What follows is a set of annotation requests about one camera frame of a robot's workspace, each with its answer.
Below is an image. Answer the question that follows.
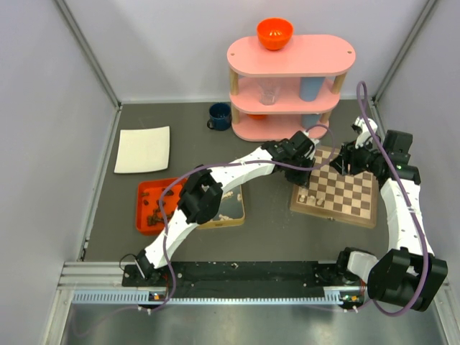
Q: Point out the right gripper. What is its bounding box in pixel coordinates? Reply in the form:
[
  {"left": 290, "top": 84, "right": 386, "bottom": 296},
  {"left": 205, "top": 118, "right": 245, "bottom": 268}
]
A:
[{"left": 329, "top": 135, "right": 386, "bottom": 176}]

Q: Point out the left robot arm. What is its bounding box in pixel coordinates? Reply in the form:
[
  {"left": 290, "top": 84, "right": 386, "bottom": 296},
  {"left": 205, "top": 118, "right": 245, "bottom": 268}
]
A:
[{"left": 135, "top": 131, "right": 318, "bottom": 285}]

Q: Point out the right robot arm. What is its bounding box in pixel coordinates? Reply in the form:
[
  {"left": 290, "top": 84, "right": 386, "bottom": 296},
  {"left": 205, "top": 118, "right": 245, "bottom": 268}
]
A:
[{"left": 330, "top": 126, "right": 448, "bottom": 312}]

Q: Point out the wooden chess board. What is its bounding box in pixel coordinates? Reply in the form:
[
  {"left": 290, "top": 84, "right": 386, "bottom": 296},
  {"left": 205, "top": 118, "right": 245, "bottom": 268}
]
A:
[{"left": 290, "top": 146, "right": 379, "bottom": 229}]

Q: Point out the light blue lower cup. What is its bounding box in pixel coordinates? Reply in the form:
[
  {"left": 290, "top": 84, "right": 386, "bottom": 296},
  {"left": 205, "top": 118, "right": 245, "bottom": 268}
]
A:
[{"left": 300, "top": 114, "right": 321, "bottom": 129}]

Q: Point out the light blue cup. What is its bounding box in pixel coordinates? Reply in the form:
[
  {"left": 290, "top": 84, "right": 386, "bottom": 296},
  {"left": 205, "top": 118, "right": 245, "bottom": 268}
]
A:
[
  {"left": 299, "top": 77, "right": 325, "bottom": 102},
  {"left": 300, "top": 114, "right": 321, "bottom": 129}
]

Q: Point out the small orange bowl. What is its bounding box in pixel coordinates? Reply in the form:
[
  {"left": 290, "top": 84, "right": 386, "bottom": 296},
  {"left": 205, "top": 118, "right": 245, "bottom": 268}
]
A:
[{"left": 247, "top": 114, "right": 267, "bottom": 120}]

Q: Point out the pink three-tier shelf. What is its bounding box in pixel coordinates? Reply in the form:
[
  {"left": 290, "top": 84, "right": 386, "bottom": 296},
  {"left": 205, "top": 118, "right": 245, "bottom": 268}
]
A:
[{"left": 227, "top": 34, "right": 356, "bottom": 142}]

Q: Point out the clear glass cup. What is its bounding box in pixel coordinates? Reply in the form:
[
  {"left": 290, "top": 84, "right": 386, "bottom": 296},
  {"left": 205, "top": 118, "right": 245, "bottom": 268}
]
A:
[{"left": 259, "top": 78, "right": 280, "bottom": 106}]

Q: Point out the dark blue mug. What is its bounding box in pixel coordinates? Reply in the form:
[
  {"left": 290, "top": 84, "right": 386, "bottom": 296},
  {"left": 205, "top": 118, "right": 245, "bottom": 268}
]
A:
[{"left": 206, "top": 103, "right": 231, "bottom": 131}]

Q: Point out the gold metal tin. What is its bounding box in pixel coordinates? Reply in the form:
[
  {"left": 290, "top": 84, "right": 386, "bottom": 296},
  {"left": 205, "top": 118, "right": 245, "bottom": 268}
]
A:
[{"left": 198, "top": 186, "right": 245, "bottom": 229}]

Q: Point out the orange plastic bowl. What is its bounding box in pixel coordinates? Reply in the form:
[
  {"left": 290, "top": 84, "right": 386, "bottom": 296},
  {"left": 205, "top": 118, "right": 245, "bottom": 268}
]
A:
[{"left": 257, "top": 17, "right": 294, "bottom": 51}]

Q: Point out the white square plate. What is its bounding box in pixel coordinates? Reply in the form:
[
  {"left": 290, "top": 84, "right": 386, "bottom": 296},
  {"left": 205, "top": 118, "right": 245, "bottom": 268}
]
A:
[{"left": 114, "top": 126, "right": 170, "bottom": 174}]

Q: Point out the orange metal tin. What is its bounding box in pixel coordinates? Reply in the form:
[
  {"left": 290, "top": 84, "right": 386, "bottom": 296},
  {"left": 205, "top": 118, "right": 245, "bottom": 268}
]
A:
[{"left": 136, "top": 178, "right": 186, "bottom": 236}]

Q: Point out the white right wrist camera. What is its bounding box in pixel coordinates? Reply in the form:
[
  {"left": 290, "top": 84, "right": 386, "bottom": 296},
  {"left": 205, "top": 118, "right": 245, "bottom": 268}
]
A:
[{"left": 352, "top": 117, "right": 372, "bottom": 149}]

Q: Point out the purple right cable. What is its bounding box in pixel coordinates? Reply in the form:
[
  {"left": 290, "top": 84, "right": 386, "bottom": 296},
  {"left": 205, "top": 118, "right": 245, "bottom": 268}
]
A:
[{"left": 344, "top": 80, "right": 432, "bottom": 317}]

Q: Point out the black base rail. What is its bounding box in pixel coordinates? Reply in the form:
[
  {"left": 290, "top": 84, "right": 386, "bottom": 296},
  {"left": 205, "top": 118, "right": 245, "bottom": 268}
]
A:
[{"left": 121, "top": 261, "right": 367, "bottom": 298}]

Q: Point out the grey cable duct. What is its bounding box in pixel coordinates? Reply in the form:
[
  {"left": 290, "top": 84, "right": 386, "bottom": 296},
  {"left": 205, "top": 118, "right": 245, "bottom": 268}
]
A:
[{"left": 72, "top": 286, "right": 362, "bottom": 305}]

